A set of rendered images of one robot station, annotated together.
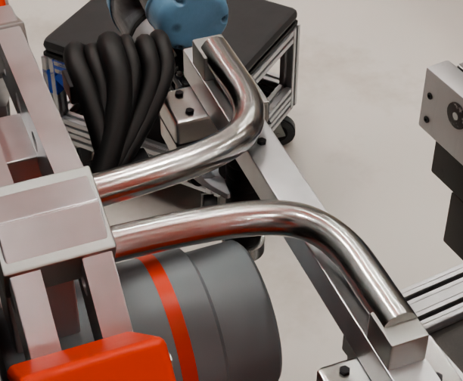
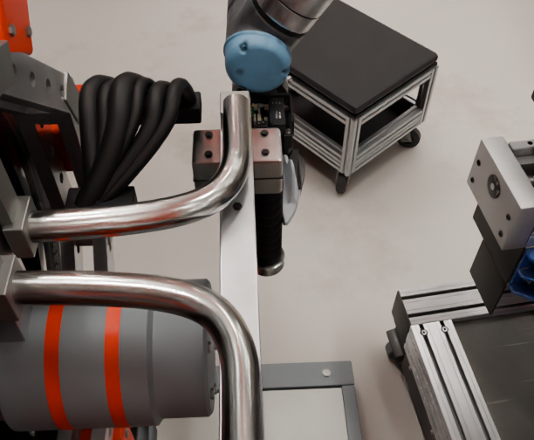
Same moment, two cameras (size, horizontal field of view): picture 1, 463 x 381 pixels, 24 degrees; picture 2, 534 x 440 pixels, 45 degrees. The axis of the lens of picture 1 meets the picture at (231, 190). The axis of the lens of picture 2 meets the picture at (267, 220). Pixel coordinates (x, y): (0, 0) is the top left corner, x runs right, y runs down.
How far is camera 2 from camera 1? 42 cm
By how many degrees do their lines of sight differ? 16
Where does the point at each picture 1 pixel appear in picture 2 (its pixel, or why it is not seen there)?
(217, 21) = (277, 72)
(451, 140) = (485, 203)
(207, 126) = not seen: hidden behind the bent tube
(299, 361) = (366, 305)
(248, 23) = (399, 58)
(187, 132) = (203, 172)
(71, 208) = not seen: outside the picture
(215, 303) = (154, 344)
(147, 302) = (92, 329)
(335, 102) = (457, 124)
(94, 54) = (104, 92)
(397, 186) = not seen: hidden behind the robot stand
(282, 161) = (245, 232)
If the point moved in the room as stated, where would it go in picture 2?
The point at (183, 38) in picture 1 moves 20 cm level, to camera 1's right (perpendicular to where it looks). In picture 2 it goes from (245, 82) to (421, 120)
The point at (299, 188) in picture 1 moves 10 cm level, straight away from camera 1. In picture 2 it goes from (245, 266) to (293, 182)
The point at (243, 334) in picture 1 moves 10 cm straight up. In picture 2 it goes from (172, 378) to (156, 316)
